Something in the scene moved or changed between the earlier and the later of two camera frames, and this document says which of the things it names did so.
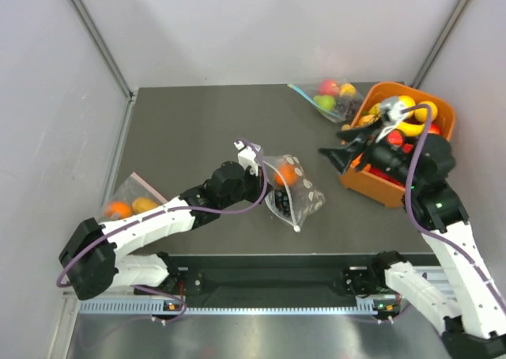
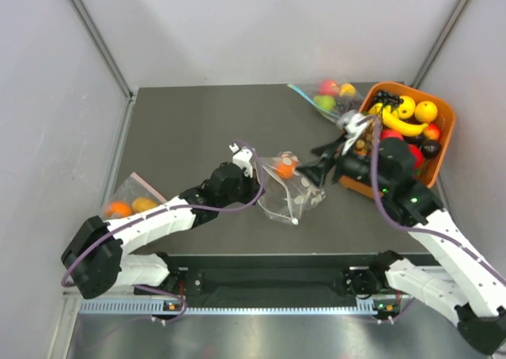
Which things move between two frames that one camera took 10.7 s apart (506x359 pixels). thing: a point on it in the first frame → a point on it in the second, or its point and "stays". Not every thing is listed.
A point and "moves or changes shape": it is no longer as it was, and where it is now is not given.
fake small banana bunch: (375, 109) stays
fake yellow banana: (411, 129) stays
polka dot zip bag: (289, 195) stays
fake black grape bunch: (282, 201) moves or changes shape
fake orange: (288, 175) moves or changes shape
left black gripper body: (250, 190) stays
